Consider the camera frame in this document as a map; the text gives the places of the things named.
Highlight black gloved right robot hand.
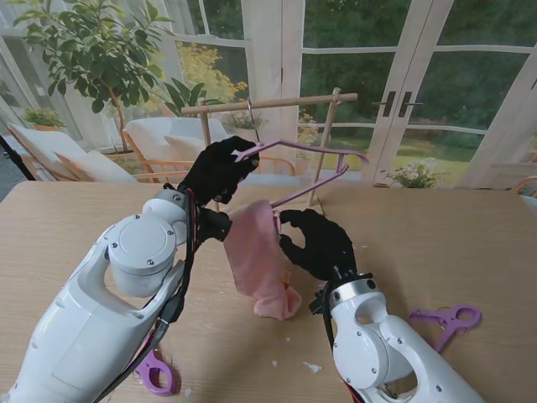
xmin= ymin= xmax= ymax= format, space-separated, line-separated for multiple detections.
xmin=277 ymin=208 xmax=358 ymax=282

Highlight printed garden room backdrop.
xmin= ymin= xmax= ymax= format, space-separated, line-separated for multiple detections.
xmin=0 ymin=0 xmax=537 ymax=199

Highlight pink square towel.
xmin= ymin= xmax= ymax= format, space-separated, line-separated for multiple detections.
xmin=221 ymin=198 xmax=303 ymax=322

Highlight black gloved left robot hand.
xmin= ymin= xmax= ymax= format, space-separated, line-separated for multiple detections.
xmin=176 ymin=134 xmax=263 ymax=207

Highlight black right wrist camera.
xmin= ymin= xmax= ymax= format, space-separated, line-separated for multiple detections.
xmin=308 ymin=288 xmax=333 ymax=316

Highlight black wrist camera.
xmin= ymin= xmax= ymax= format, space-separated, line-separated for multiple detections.
xmin=198 ymin=207 xmax=233 ymax=244
xmin=308 ymin=288 xmax=333 ymax=316

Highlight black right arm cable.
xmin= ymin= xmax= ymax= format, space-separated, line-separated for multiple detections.
xmin=320 ymin=284 xmax=362 ymax=403

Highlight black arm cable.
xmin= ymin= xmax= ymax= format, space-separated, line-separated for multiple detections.
xmin=320 ymin=284 xmax=362 ymax=403
xmin=99 ymin=187 xmax=203 ymax=403

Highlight purple plastic clothes peg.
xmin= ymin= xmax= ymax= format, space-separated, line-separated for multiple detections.
xmin=133 ymin=347 xmax=178 ymax=397
xmin=408 ymin=304 xmax=483 ymax=353

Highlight pink hanger with metal hook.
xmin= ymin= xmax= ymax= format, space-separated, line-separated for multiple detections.
xmin=232 ymin=97 xmax=371 ymax=212

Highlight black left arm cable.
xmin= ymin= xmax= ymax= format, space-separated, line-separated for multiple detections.
xmin=99 ymin=187 xmax=203 ymax=403

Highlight black tripod stand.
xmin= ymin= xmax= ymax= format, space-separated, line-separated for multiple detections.
xmin=0 ymin=133 xmax=35 ymax=182

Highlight wooden tabletop drying rack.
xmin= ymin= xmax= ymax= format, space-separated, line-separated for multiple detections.
xmin=180 ymin=86 xmax=359 ymax=213

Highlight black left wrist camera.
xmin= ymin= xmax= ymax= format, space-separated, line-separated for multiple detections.
xmin=198 ymin=207 xmax=233 ymax=244

